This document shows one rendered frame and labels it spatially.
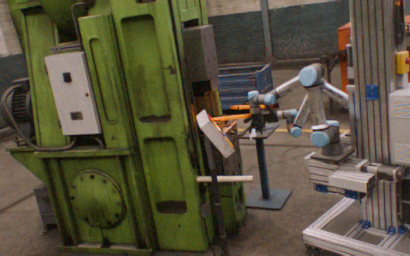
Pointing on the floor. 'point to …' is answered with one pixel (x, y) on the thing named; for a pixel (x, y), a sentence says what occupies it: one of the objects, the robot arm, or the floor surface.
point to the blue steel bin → (243, 83)
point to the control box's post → (218, 202)
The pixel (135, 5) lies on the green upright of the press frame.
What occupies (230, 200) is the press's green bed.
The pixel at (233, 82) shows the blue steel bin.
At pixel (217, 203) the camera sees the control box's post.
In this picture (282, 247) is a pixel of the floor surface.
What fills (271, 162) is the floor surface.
